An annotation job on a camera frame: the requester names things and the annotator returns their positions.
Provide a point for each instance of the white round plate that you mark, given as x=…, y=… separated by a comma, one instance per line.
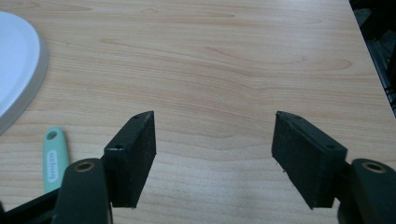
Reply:
x=15, y=62

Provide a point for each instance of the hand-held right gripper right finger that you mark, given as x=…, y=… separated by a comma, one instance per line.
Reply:
x=306, y=161

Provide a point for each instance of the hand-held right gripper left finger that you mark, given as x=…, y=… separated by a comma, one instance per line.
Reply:
x=130, y=161

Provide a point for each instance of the dark metal stand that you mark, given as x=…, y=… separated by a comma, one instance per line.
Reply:
x=378, y=46

